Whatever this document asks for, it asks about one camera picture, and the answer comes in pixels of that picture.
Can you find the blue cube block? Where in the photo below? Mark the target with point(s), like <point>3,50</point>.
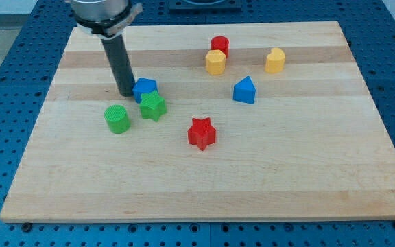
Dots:
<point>143,85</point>

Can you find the green cylinder block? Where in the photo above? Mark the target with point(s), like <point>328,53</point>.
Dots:
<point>117,119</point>

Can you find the wooden board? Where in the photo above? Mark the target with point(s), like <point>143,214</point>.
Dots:
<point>312,147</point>

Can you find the green star block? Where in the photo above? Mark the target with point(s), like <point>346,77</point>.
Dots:
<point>152,106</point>

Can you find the dark mounting plate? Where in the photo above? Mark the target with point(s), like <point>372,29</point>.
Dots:
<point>198,5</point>

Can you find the red cylinder block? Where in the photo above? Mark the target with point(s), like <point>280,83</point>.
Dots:
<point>220,43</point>

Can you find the yellow hexagon block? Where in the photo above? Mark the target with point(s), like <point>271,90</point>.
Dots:
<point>215,62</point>

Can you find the blue triangle block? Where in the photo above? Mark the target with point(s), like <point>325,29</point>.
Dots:
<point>244,91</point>

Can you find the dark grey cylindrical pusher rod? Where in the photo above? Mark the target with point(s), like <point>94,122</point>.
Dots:
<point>120,64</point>

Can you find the red star block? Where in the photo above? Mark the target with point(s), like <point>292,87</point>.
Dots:
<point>201,133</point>

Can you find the yellow heart block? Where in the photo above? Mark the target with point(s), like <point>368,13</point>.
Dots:
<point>275,61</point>

